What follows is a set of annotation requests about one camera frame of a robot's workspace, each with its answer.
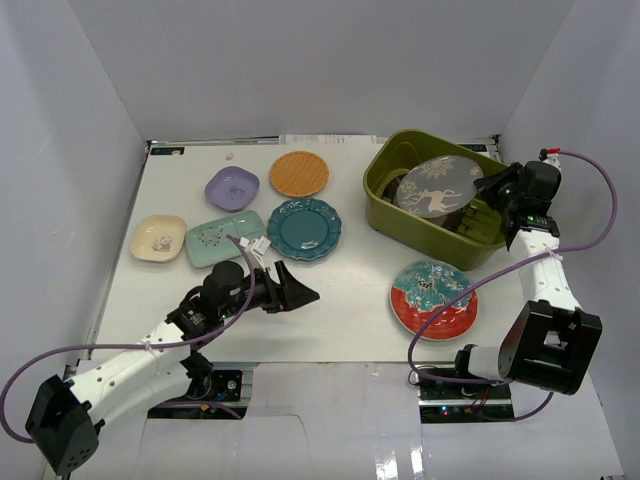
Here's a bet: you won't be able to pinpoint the mint green divided tray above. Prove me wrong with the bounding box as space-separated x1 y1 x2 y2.
185 210 266 268

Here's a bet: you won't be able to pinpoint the olive green plastic bin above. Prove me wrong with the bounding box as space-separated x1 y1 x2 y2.
363 129 506 271

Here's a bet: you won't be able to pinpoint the grey deer pattern plate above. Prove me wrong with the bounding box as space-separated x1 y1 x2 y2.
395 155 483 219

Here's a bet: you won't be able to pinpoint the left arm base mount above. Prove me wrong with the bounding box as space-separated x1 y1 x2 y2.
147 368 253 421

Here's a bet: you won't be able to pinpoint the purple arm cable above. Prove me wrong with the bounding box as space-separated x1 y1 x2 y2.
0 233 259 445
408 151 619 422

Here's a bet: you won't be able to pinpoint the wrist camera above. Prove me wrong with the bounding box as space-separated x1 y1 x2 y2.
538 147 561 170
239 236 271 270

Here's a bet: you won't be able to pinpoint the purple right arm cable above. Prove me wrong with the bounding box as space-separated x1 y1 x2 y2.
408 151 619 422

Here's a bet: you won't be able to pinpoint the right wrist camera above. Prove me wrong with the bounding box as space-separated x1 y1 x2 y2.
538 147 561 170

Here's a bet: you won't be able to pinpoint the dark striped rim plate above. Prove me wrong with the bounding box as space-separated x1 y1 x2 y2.
382 172 477 231

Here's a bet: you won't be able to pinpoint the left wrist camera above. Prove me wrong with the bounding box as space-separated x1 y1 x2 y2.
239 236 271 270

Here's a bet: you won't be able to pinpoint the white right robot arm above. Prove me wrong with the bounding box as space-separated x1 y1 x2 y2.
451 155 602 399

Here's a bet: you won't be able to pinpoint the purple square dish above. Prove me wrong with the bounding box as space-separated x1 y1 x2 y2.
204 166 260 213

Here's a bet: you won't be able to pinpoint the teal scalloped plate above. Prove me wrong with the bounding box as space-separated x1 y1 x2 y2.
267 198 342 262

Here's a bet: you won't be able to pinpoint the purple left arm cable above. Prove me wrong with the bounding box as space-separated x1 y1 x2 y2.
0 233 259 445

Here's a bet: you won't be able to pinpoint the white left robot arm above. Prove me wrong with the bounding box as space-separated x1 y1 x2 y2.
25 261 320 476

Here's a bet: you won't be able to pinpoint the cream panda square dish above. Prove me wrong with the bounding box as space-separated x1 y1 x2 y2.
130 215 187 263

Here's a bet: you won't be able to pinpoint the orange woven round plate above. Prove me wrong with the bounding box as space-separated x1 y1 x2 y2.
269 151 330 198

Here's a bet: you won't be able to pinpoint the white papers at back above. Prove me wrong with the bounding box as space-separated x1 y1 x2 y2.
278 134 388 145

